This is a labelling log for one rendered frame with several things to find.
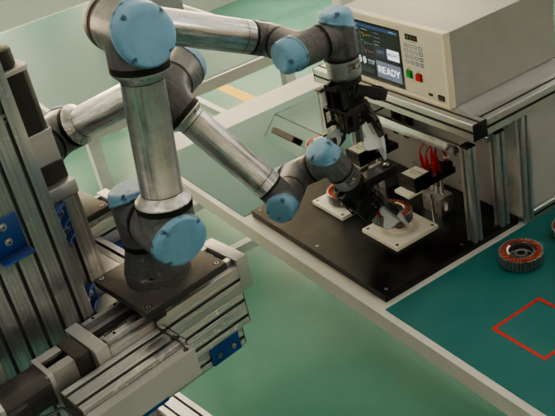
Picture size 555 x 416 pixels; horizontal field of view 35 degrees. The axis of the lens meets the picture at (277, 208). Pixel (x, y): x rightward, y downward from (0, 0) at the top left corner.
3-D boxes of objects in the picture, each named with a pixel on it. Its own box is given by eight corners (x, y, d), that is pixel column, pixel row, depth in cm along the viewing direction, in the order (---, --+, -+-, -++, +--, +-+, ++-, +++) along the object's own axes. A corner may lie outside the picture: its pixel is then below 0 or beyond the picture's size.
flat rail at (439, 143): (466, 160, 219) (465, 149, 218) (321, 101, 267) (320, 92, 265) (469, 158, 220) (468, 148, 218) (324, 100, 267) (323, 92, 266)
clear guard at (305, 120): (310, 163, 235) (306, 144, 232) (263, 139, 254) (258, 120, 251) (402, 118, 248) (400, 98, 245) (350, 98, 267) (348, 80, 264)
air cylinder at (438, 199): (441, 216, 244) (439, 200, 241) (423, 208, 250) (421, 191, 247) (454, 209, 246) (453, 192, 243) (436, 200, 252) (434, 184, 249)
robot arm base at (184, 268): (150, 299, 189) (138, 262, 184) (113, 276, 199) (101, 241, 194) (204, 264, 196) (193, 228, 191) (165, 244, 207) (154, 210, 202)
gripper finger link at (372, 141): (371, 168, 196) (348, 134, 196) (388, 157, 199) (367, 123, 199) (378, 164, 193) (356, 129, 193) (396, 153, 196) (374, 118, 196)
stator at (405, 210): (390, 234, 231) (389, 221, 230) (363, 219, 240) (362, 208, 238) (421, 219, 236) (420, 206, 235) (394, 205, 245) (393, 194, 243)
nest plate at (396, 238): (396, 252, 233) (396, 248, 233) (362, 232, 245) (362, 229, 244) (438, 228, 239) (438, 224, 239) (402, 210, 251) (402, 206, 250)
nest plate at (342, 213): (342, 221, 252) (342, 217, 251) (312, 204, 263) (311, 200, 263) (382, 200, 258) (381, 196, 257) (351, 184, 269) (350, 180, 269)
